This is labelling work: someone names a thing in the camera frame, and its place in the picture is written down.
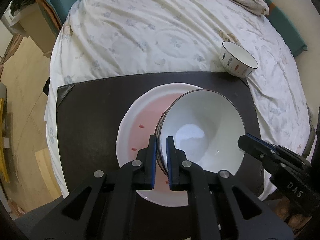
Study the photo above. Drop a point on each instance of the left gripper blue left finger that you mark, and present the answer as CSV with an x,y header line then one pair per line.
x,y
150,163

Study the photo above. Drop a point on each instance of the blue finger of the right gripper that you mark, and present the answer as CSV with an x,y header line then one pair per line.
x,y
258,145
257,152

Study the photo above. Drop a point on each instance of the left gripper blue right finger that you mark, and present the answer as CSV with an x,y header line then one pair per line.
x,y
175,157

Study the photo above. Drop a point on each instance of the white fish bowl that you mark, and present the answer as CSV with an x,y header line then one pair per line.
x,y
226,126
185,117
236,60

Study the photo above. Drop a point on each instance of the large pink strawberry plate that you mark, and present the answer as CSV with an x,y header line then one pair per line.
x,y
137,125

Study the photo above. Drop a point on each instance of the person's right hand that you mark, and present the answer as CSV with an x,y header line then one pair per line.
x,y
284,210

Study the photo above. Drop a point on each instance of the black rectangular mat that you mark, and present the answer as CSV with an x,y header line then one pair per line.
x,y
88,118

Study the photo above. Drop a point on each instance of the white floral bed sheet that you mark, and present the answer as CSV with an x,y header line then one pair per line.
x,y
107,38

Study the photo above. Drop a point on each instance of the yellow wooden chair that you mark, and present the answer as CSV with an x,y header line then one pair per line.
x,y
4,172

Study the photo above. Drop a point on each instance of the teal bed frame padding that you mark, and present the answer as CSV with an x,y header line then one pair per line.
x,y
55,13

